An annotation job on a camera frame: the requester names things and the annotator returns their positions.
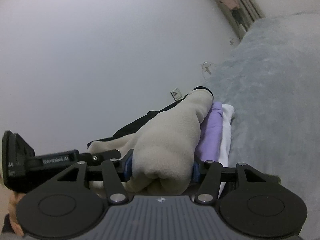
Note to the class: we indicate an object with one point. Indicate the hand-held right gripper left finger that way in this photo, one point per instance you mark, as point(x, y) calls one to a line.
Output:
point(128, 166)

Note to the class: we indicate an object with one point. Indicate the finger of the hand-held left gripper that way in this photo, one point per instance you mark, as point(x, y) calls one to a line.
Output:
point(96, 158)

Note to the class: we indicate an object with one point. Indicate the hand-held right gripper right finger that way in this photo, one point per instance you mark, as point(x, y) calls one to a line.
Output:
point(197, 171)

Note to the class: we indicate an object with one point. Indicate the cream sweatshirt with black sleeves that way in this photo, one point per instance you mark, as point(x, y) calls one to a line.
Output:
point(170, 140)

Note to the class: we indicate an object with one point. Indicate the person's left hand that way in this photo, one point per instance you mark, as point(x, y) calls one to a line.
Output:
point(12, 210)

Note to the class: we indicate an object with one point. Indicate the purple folded cloth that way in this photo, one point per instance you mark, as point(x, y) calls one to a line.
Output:
point(211, 135)

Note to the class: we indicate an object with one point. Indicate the white folded cloth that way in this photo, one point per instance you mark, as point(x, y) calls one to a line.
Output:
point(226, 135)

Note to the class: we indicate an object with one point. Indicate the dark hanging garment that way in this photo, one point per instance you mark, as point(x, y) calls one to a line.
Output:
point(238, 17)

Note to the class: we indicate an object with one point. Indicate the grey patterned curtain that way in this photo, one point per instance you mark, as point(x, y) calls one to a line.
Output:
point(247, 7)

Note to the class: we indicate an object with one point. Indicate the white wall socket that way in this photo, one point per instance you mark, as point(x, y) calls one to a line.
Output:
point(175, 93)

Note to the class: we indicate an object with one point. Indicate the small white wall fixture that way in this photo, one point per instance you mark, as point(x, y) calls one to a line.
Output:
point(233, 41)
point(207, 68)

